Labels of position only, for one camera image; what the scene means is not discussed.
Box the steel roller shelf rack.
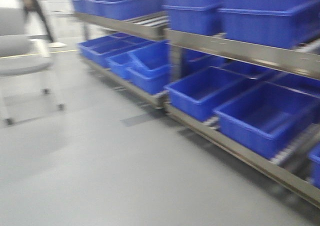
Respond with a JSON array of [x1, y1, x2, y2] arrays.
[[74, 12, 320, 207]]

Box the blue bin lower tilted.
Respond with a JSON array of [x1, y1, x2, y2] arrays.
[[105, 40, 171, 95]]

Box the blue bin lower far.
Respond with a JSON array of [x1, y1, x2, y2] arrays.
[[77, 32, 154, 69]]

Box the blue bin upper middle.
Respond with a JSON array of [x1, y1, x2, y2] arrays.
[[163, 0, 223, 36]]

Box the blue bin lower front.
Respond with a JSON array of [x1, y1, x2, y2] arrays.
[[214, 82, 320, 159]]

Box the blue bin upper far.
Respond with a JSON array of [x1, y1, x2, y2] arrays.
[[71, 0, 164, 21]]

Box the grey wheeled chair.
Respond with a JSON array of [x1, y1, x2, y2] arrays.
[[0, 7, 66, 111]]

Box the blue bin upper right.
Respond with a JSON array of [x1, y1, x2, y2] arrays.
[[218, 0, 320, 49]]

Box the walking person in background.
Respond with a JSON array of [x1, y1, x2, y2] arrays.
[[20, 0, 67, 48]]

